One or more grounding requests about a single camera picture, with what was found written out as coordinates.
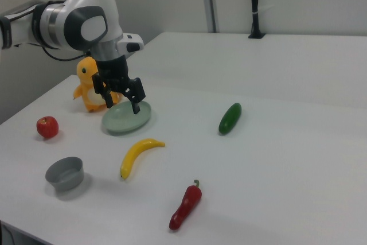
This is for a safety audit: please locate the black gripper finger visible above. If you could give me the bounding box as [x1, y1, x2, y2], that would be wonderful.
[124, 77, 147, 115]
[92, 73, 116, 110]

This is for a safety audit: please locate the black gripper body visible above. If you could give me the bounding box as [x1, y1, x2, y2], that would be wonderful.
[95, 56, 136, 94]

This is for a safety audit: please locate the red apple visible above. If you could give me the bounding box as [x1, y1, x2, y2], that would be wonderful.
[36, 116, 60, 139]

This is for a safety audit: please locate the grey bowl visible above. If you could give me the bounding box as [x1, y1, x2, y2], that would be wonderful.
[45, 156, 85, 192]

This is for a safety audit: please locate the pale green plate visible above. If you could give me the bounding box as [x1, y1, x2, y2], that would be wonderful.
[101, 100, 153, 137]

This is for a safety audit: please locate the orange plush toy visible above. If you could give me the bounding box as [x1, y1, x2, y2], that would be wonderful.
[72, 56, 119, 113]

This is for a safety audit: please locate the yellow banana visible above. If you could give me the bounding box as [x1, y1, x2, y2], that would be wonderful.
[119, 138, 166, 180]

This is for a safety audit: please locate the green cucumber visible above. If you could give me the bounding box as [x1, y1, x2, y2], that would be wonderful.
[218, 102, 243, 136]

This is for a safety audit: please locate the red chili pepper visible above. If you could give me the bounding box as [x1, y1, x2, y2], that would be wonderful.
[168, 179, 203, 231]

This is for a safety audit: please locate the white zip tie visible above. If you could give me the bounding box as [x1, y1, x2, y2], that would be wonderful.
[252, 5, 275, 15]

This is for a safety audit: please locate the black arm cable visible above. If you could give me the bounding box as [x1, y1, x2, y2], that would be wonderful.
[41, 44, 90, 63]

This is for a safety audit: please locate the grey partition post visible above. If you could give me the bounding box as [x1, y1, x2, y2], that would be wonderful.
[198, 0, 220, 34]

